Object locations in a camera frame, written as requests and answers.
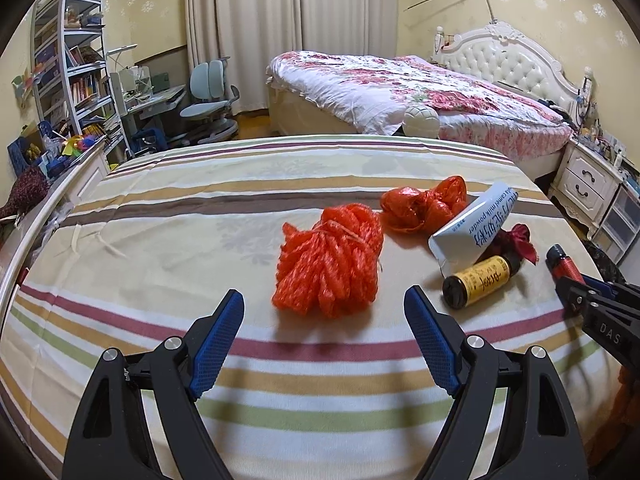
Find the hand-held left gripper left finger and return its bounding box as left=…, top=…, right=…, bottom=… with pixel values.
left=62, top=288, right=246, bottom=480

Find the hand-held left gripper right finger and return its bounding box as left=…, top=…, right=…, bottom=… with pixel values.
left=403, top=284, right=590, bottom=480

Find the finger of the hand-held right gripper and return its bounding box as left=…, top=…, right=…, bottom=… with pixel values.
left=594, top=281, right=640, bottom=303
left=556, top=275, right=601, bottom=317

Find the dark bottle red label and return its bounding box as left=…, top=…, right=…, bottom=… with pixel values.
left=546, top=244, right=585, bottom=283

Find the brown bottle yellow label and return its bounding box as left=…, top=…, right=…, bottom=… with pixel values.
left=442, top=255, right=523, bottom=310

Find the dark red ribbon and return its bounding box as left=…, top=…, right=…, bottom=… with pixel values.
left=482, top=223, right=540, bottom=268

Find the white milk powder packet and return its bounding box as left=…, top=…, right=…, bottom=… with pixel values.
left=428, top=181, right=518, bottom=278

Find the red plastic net bundle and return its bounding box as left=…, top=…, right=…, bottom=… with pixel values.
left=271, top=203, right=385, bottom=320

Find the orange plastic bag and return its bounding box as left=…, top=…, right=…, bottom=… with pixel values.
left=380, top=175, right=468, bottom=235

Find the plastic drawer unit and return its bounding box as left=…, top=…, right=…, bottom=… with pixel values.
left=587, top=177, right=640, bottom=266

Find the person's orange clothing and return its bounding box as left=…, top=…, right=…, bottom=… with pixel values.
left=614, top=364, right=640, bottom=466

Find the white nightstand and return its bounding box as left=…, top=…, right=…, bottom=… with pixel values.
left=547, top=136, right=626, bottom=233

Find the striped bedsheet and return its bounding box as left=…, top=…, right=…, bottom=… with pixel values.
left=0, top=134, right=631, bottom=480

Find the nightstand clutter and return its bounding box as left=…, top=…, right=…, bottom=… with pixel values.
left=575, top=72, right=640, bottom=171

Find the blue stool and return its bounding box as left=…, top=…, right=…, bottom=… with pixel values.
left=131, top=127, right=167, bottom=155

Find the burgundy fuzzy item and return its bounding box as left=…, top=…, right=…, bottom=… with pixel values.
left=0, top=165, right=51, bottom=221

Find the pile of colourful toys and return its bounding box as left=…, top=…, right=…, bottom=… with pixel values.
left=47, top=127, right=106, bottom=166

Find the white bed tufted headboard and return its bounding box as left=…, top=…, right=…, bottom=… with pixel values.
left=265, top=22, right=596, bottom=181

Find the study desk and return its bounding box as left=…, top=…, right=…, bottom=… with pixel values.
left=115, top=82, right=188, bottom=153

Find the floral quilt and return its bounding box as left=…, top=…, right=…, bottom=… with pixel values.
left=265, top=51, right=575, bottom=161

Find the blue-grey desk chair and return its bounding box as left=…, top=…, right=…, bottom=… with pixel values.
left=179, top=59, right=242, bottom=143

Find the blue plastic crate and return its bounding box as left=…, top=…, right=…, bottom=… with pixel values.
left=6, top=121, right=51, bottom=181

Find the white bookshelf with books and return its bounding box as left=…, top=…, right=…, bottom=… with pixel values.
left=30, top=0, right=131, bottom=161

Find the beige curtain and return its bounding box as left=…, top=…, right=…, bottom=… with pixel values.
left=185, top=0, right=306, bottom=113
left=295, top=0, right=401, bottom=58

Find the colourful pinwheel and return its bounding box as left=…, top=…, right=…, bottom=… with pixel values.
left=12, top=71, right=45, bottom=109

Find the white wooden bed rail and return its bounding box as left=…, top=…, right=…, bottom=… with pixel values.
left=0, top=140, right=110, bottom=321

